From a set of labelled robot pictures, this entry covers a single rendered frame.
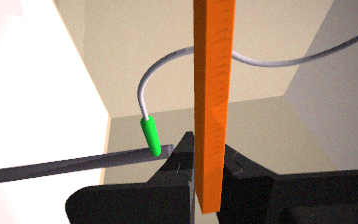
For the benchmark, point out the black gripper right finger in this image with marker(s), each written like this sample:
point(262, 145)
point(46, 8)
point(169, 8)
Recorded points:
point(253, 194)

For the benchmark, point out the orange bar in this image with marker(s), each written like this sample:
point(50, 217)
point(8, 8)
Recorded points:
point(213, 39)

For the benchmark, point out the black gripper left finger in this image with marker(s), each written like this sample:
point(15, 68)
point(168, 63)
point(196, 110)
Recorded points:
point(168, 197)

